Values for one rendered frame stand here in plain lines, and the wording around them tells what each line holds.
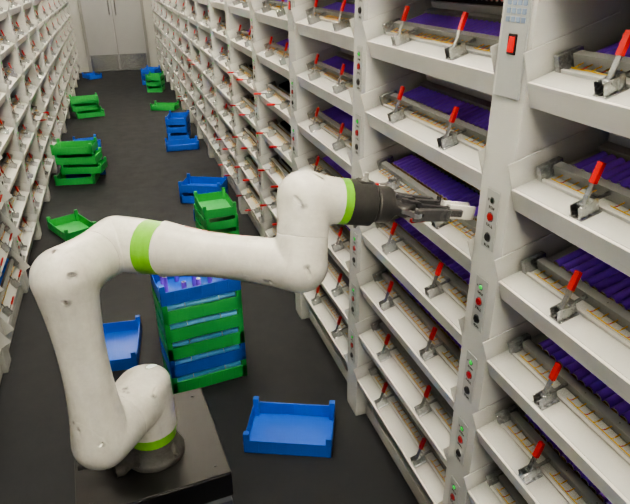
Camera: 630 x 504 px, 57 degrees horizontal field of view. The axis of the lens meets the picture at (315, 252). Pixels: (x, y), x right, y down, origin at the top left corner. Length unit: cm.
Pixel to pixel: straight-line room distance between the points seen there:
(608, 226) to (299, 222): 51
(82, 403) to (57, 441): 102
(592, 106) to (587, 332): 37
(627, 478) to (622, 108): 58
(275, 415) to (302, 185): 131
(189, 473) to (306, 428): 71
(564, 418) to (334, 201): 58
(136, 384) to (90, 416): 17
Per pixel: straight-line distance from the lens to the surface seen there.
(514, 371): 127
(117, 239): 127
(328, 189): 109
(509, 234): 117
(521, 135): 111
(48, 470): 224
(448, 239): 136
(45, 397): 256
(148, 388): 147
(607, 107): 95
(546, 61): 110
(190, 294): 217
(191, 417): 174
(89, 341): 125
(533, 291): 117
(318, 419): 222
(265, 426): 220
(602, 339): 106
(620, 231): 98
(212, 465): 159
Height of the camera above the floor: 148
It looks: 26 degrees down
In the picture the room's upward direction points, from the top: 1 degrees counter-clockwise
